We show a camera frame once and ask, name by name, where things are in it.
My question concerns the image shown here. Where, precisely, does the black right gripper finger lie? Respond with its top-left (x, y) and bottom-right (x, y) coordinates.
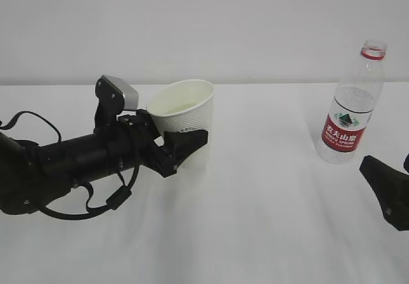
top-left (359, 155), bottom-right (408, 232)
top-left (403, 155), bottom-right (409, 173)

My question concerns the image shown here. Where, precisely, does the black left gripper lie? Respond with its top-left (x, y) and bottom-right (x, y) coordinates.
top-left (108, 109), bottom-right (208, 177)

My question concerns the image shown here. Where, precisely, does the white paper cup green logo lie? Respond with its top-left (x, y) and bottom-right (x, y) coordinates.
top-left (146, 79), bottom-right (215, 170)

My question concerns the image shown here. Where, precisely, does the clear water bottle red label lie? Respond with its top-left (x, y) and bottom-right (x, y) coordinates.
top-left (316, 40), bottom-right (387, 164)

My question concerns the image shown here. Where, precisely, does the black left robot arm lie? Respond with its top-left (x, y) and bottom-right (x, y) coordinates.
top-left (1, 109), bottom-right (208, 221)

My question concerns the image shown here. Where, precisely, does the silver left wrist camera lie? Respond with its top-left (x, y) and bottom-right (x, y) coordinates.
top-left (94, 75), bottom-right (139, 129)

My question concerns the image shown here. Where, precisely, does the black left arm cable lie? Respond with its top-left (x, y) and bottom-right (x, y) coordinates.
top-left (0, 111), bottom-right (140, 221)

